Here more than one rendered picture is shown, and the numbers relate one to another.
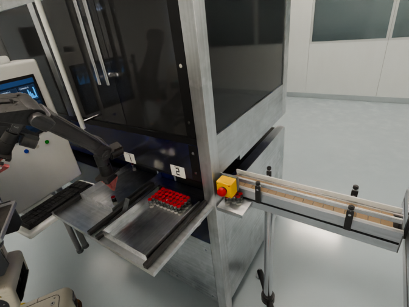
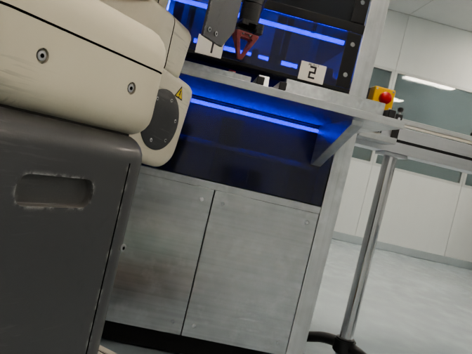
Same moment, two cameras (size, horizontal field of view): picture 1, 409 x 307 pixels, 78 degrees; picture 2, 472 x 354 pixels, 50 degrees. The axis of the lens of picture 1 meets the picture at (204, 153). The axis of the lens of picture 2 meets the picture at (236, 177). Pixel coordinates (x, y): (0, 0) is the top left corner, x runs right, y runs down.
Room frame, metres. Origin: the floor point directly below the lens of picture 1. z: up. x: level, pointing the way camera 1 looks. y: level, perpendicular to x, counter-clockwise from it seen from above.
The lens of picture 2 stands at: (-0.10, 1.37, 0.69)
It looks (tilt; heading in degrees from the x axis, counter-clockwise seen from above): 2 degrees down; 318
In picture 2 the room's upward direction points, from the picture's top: 13 degrees clockwise
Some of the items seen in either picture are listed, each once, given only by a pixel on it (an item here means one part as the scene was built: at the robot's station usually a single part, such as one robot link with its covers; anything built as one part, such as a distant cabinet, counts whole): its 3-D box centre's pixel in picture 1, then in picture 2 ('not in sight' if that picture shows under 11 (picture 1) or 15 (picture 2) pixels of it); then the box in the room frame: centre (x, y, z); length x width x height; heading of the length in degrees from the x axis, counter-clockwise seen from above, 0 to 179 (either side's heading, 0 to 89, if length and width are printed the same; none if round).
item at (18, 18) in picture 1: (31, 64); not in sight; (1.67, 0.99, 1.51); 0.49 x 0.01 x 0.59; 53
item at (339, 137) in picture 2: not in sight; (333, 145); (0.83, 0.17, 0.80); 0.34 x 0.03 x 0.13; 143
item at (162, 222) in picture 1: (153, 217); (319, 104); (0.85, 0.26, 0.90); 0.34 x 0.26 x 0.04; 143
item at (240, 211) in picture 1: (236, 203); (370, 137); (0.91, -0.12, 0.87); 0.14 x 0.13 x 0.02; 143
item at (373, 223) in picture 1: (303, 198); (433, 141); (0.83, -0.40, 0.92); 0.69 x 0.15 x 0.16; 53
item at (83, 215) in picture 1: (136, 205); (257, 100); (0.99, 0.37, 0.87); 0.70 x 0.48 x 0.02; 53
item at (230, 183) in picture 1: (227, 185); (379, 99); (0.89, -0.08, 1.00); 0.08 x 0.07 x 0.07; 143
